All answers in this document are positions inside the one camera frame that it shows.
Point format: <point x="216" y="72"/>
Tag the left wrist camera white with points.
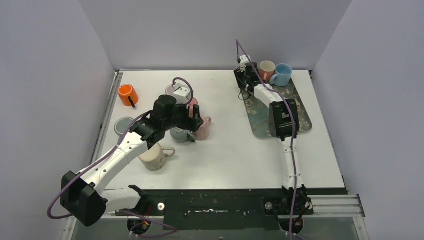
<point x="182" y="93"/>

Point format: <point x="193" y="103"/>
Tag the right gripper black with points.
<point x="238" y="73"/>

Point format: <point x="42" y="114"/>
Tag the salmon pink mug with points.
<point x="266" y="70"/>

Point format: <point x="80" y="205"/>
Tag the light blue mug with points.
<point x="282" y="75"/>

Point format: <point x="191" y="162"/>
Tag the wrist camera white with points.
<point x="182" y="93"/>
<point x="243" y="60"/>

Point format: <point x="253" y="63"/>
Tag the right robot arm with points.
<point x="283" y="122"/>

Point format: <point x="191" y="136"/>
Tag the cream speckled mug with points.
<point x="155" y="158"/>

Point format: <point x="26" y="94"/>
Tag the light pink faceted mug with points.
<point x="204" y="130"/>

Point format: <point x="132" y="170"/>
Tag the teal floral tray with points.
<point x="258" y="113"/>

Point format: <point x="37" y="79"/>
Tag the aluminium rail frame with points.
<point x="232" y="157"/>

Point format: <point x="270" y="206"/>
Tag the pink ghost pattern mug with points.
<point x="193" y="102"/>

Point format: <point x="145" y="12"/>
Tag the orange mug black handle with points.
<point x="128" y="95"/>

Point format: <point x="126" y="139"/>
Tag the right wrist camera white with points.
<point x="243" y="60"/>

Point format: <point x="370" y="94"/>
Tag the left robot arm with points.
<point x="83" y="194"/>

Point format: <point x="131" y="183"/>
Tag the mauve ribbed mug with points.
<point x="169" y="90"/>

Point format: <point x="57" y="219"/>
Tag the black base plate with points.
<point x="186" y="210"/>

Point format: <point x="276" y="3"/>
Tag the grey-blue glazed mug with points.
<point x="182" y="135"/>

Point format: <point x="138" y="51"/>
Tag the sage green mug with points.
<point x="121" y="125"/>

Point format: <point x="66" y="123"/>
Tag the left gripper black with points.
<point x="193" y="118"/>

